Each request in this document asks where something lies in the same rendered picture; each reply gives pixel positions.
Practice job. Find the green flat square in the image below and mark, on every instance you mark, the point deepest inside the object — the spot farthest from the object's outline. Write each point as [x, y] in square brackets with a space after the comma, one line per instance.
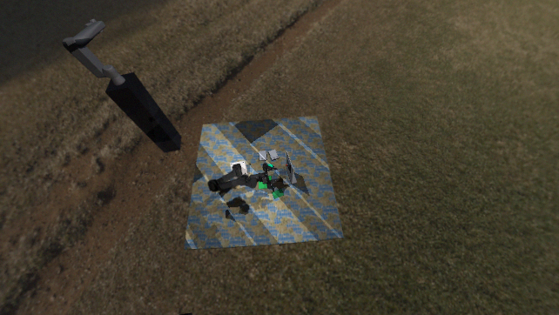
[263, 186]

